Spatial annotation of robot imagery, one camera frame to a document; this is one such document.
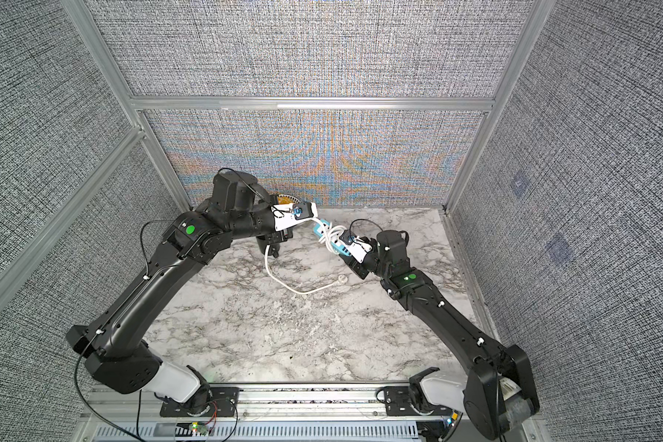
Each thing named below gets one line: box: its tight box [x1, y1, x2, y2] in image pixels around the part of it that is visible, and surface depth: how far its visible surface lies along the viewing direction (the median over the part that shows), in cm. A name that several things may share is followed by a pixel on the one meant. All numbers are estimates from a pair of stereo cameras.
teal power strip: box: [313, 219, 352, 256], surface depth 77 cm
